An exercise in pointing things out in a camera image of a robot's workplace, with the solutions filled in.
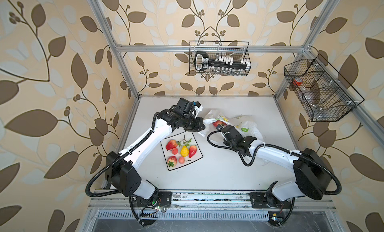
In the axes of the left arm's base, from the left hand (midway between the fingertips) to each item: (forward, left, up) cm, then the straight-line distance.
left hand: (206, 126), depth 74 cm
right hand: (+4, -16, -15) cm, 22 cm away
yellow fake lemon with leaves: (-5, +12, -19) cm, 23 cm away
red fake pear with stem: (-1, +20, -20) cm, 29 cm away
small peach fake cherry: (-10, +13, -21) cm, 27 cm away
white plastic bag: (+7, -22, -8) cm, 25 cm away
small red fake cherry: (-5, +18, -21) cm, 28 cm away
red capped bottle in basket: (+30, -54, +6) cm, 62 cm away
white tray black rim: (+5, +18, -23) cm, 30 cm away
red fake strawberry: (-5, +7, -19) cm, 21 cm away
